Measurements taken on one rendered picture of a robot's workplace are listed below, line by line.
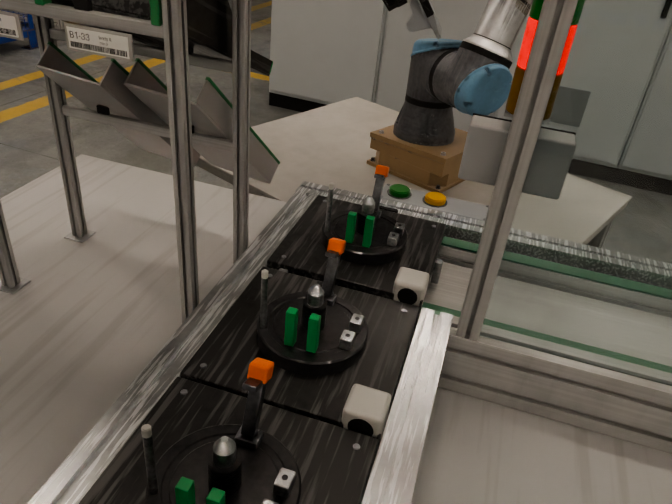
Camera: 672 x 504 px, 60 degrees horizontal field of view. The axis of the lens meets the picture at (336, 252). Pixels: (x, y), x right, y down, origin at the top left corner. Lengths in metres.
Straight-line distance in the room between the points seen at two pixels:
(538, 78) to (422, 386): 0.37
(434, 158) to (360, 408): 0.83
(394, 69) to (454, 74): 2.71
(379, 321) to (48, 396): 0.45
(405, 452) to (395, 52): 3.49
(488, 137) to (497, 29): 0.62
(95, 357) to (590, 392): 0.68
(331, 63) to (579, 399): 3.51
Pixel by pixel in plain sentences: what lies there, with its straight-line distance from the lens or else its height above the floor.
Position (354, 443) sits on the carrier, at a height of 0.97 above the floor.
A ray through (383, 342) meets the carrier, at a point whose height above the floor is 0.97.
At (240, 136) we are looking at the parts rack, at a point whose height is 1.13.
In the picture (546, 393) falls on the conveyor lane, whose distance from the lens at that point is 0.86.
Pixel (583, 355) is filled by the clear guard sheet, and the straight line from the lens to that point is 0.84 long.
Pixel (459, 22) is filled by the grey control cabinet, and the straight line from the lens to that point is 3.87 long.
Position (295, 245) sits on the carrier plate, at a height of 0.97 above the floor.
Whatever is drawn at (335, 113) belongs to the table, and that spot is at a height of 0.86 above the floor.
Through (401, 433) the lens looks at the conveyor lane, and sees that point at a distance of 0.69.
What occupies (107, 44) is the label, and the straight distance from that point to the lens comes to 0.75.
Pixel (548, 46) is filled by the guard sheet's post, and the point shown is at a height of 1.34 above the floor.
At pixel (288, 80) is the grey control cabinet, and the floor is 0.22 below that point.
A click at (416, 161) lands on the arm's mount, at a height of 0.92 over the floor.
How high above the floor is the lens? 1.47
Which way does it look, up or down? 33 degrees down
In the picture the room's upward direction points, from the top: 6 degrees clockwise
